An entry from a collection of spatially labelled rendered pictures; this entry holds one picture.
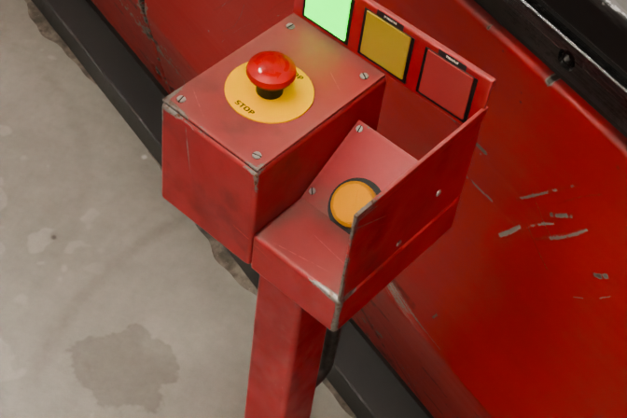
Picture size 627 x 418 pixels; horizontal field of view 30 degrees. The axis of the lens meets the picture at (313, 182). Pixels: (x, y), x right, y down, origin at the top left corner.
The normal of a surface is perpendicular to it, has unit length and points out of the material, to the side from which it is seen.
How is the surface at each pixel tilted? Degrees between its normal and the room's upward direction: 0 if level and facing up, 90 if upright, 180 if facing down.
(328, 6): 90
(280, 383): 90
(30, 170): 0
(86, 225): 0
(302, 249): 0
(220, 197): 90
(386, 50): 90
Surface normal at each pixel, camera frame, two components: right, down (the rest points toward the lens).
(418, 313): -0.83, 0.33
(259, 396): -0.66, 0.52
